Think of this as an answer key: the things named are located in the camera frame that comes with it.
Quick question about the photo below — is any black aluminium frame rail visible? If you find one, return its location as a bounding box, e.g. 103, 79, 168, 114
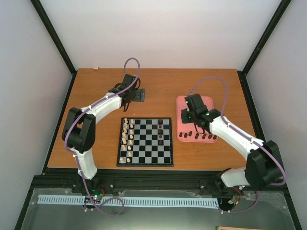
31, 169, 286, 192

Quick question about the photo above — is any light blue cable duct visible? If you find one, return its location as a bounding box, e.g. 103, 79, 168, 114
37, 195, 219, 209

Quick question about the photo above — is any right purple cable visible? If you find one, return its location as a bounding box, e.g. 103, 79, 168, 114
189, 76, 287, 214

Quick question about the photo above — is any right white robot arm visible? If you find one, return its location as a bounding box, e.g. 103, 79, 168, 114
181, 94, 286, 190

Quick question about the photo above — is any pink plastic tray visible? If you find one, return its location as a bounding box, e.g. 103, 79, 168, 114
176, 95, 218, 143

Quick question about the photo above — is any purple cable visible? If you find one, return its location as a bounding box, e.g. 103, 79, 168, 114
65, 57, 142, 218
189, 76, 287, 214

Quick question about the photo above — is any black white chessboard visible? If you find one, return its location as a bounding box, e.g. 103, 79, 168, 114
117, 117, 174, 167

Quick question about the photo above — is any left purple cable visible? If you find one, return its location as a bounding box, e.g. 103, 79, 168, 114
65, 57, 142, 218

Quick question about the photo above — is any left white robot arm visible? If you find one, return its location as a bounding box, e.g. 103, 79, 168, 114
62, 74, 144, 193

